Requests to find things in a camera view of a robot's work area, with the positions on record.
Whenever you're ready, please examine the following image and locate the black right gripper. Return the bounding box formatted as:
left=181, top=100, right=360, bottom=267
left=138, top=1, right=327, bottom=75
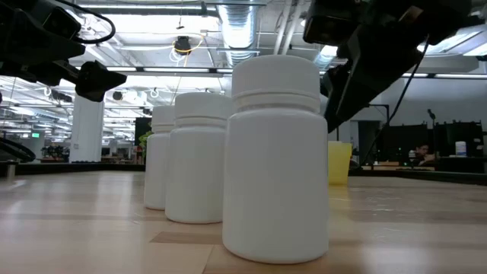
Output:
left=320, top=0, right=473, bottom=132

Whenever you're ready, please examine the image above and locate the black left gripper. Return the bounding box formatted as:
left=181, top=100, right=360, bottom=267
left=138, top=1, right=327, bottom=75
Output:
left=0, top=0, right=128, bottom=103

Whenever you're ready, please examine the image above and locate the white plastic pill bottle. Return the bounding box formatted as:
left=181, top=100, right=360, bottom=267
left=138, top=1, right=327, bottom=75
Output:
left=222, top=54, right=330, bottom=266
left=165, top=92, right=234, bottom=225
left=143, top=104, right=177, bottom=211

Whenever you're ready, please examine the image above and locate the yellow translucent plastic basket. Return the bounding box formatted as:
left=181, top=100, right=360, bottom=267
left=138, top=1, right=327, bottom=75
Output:
left=327, top=141, right=353, bottom=186

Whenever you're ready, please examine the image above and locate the white building column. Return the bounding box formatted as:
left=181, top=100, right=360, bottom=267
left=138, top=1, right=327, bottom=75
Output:
left=68, top=97, right=106, bottom=164

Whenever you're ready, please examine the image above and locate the black room divider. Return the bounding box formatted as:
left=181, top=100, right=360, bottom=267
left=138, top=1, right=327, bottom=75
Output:
left=380, top=120, right=485, bottom=161

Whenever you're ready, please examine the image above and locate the black display board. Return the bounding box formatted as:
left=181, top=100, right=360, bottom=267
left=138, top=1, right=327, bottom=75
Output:
left=133, top=116, right=153, bottom=148

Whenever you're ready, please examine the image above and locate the person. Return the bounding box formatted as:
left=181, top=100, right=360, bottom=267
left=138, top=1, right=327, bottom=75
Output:
left=409, top=142, right=437, bottom=167

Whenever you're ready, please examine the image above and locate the green plant in white pot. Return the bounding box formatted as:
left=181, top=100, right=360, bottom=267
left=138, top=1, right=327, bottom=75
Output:
left=138, top=131, right=153, bottom=153

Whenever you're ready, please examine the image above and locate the black ceiling-hung device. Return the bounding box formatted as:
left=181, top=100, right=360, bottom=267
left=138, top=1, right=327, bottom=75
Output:
left=173, top=36, right=193, bottom=56

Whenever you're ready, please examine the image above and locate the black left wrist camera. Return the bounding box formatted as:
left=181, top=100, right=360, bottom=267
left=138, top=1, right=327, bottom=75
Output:
left=42, top=5, right=83, bottom=41

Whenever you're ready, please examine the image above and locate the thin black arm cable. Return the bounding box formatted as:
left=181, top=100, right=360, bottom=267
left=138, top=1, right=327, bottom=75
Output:
left=357, top=34, right=431, bottom=169

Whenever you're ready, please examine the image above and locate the black curved hose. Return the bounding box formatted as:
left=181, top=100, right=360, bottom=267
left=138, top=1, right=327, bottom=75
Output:
left=0, top=135, right=37, bottom=164

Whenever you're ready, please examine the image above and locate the silver ribbed ventilation duct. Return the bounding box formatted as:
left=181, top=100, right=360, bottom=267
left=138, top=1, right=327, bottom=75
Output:
left=216, top=0, right=260, bottom=65

